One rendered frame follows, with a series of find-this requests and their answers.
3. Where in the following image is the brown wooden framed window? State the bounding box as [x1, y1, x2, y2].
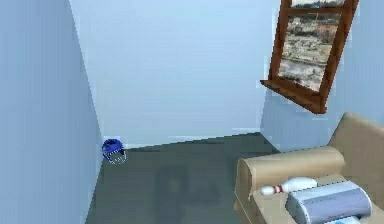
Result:
[260, 0, 360, 115]

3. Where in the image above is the beige armchair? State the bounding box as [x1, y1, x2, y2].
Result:
[233, 112, 384, 224]

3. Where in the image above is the white bowling pin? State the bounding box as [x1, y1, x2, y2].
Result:
[260, 176, 319, 197]

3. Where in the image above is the grey printer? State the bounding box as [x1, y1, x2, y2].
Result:
[285, 180, 374, 224]

